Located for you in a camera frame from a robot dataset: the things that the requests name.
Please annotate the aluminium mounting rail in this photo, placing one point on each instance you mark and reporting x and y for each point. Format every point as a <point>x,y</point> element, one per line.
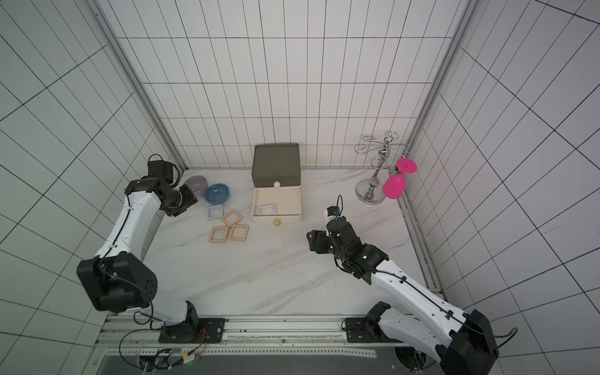
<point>278,335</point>

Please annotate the orange brooch box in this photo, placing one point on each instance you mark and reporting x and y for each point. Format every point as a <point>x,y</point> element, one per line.
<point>231,218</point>
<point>219,234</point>
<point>238,233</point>

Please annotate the silver glass rack stand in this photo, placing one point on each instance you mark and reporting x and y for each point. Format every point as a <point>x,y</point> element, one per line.
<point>369,191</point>

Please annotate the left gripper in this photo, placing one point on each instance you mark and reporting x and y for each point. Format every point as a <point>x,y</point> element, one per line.
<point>190,200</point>

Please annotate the three-drawer storage cabinet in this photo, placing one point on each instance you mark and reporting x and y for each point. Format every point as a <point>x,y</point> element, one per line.
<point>276,177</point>

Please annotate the blue bowl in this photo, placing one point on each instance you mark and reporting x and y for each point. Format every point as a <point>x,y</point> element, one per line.
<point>217,194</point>

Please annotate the lilac brooch box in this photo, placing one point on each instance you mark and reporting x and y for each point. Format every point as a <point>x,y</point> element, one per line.
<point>215,212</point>
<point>267,210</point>

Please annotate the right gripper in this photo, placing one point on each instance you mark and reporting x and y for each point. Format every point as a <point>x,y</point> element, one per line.
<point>323,241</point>

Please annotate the pink plastic wine glass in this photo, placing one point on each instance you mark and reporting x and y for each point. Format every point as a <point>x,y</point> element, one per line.
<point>395,186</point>

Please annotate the electronics board with cables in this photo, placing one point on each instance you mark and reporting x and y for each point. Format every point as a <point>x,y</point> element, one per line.
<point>161,359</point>

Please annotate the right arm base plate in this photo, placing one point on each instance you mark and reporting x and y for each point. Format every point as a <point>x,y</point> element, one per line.
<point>363,331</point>

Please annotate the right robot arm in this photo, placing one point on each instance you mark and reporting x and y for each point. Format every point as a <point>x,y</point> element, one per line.
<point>461,342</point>

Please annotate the purple bowl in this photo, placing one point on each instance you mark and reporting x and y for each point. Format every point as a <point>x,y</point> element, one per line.
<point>197,184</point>

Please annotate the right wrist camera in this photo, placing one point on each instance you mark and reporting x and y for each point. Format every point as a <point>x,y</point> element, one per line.
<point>332,213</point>

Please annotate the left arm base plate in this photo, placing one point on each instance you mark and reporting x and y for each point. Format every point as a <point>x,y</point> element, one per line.
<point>187,332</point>

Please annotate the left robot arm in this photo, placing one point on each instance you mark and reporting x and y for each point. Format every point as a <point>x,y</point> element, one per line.
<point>115,278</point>

